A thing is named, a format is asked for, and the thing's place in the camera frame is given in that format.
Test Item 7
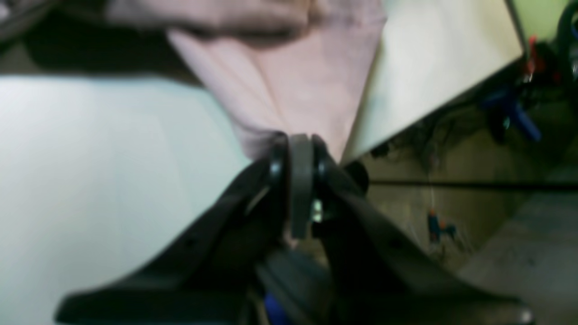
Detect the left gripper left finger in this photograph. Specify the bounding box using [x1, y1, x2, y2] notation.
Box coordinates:
[55, 134, 312, 325]

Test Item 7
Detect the red and black clamp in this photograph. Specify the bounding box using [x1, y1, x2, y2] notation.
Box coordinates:
[523, 35, 561, 87]

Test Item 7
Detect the mauve pink t-shirt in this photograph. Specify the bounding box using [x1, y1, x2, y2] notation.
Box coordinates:
[104, 0, 386, 160]

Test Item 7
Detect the blue clamp under table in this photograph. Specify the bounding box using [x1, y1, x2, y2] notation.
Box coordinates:
[479, 87, 542, 143]

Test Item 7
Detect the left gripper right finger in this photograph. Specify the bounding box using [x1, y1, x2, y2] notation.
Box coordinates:
[312, 135, 533, 325]

